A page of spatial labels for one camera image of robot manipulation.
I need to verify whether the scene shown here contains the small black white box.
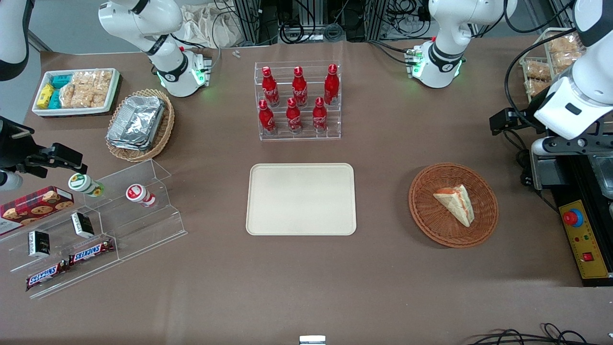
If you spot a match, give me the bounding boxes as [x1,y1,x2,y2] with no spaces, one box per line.
[71,212,95,239]
[28,230,51,258]

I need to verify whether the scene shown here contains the triangular sandwich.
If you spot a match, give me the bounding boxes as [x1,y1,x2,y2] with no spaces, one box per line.
[433,184,476,228]

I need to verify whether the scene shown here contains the yellow snack pack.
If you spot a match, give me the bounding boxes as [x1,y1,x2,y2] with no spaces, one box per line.
[37,84,55,109]

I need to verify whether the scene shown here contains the oval light wicker basket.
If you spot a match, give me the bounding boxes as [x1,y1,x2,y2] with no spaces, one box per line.
[105,89,175,162]

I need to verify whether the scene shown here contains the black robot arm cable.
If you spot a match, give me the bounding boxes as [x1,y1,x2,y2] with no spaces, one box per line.
[505,29,590,120]

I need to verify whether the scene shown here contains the clear acrylic stepped shelf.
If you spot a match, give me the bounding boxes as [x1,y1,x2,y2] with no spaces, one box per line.
[0,159,188,300]

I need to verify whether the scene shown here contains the green lid yogurt bottle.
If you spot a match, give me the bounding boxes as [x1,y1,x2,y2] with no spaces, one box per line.
[68,173,105,197]

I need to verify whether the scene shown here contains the clear bag rice crackers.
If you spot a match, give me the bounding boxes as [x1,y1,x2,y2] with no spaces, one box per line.
[89,70,113,108]
[60,72,91,108]

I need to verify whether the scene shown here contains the round brown wicker basket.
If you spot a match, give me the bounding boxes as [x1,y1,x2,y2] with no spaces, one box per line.
[409,163,499,249]

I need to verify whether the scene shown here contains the beige rectangular tray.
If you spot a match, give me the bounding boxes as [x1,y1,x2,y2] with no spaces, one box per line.
[246,163,357,236]

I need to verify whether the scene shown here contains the white wire rack basket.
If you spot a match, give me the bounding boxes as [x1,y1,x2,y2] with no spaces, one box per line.
[520,28,587,104]

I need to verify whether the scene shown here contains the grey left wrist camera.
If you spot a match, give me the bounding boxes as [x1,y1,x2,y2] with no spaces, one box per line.
[531,136,613,157]

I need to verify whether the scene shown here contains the red lid yogurt bottle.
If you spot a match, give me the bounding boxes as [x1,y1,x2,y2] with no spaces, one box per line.
[126,184,157,207]

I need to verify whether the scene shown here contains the red plaid cookie box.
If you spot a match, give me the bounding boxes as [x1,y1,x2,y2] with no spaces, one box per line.
[0,186,75,235]

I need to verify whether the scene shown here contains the bagged bread snack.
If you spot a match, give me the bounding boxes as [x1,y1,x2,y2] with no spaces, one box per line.
[525,79,551,97]
[525,60,551,80]
[548,36,581,69]

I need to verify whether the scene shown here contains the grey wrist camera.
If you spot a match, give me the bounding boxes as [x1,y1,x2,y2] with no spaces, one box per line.
[531,136,613,157]
[0,171,23,192]

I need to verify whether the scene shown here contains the stacked aluminium foil containers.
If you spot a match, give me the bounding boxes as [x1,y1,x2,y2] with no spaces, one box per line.
[106,95,166,152]

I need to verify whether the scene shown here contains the clear acrylic bottle rack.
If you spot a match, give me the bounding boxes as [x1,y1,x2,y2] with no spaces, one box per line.
[254,60,342,141]

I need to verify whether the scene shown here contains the black coiled power cable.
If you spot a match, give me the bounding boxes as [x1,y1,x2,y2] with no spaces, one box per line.
[503,129,535,187]

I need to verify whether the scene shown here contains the white cloth bag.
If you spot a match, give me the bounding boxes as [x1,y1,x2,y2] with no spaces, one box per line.
[180,4,242,48]

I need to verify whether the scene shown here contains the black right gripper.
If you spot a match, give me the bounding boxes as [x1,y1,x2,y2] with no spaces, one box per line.
[0,116,89,175]

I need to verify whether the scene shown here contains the white rectangular snack tray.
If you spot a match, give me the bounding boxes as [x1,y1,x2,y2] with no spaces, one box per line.
[32,68,120,117]

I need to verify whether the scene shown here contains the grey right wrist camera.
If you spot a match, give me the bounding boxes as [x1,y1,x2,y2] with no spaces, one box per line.
[0,171,23,192]

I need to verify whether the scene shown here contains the snickers chocolate bar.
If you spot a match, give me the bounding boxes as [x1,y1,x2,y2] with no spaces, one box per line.
[68,238,115,266]
[25,261,70,292]

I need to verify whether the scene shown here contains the red cola bottle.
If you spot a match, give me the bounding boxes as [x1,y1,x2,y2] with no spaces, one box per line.
[261,66,280,107]
[324,64,340,105]
[292,67,308,107]
[312,97,328,133]
[286,97,303,134]
[258,99,277,135]

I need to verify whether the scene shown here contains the black machine with emergency button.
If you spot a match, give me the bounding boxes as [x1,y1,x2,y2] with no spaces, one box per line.
[529,139,613,288]

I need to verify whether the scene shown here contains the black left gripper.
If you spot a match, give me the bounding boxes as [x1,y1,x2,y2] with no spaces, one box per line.
[489,93,549,136]

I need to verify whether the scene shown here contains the clear plastic container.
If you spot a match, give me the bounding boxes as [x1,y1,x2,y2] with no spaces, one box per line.
[589,153,613,188]

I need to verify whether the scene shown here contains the yellow emergency stop control box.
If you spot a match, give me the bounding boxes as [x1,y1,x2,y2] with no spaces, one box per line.
[559,199,611,280]

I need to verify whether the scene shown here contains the black cables bundle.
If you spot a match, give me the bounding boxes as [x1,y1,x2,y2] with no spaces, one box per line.
[467,323,613,345]

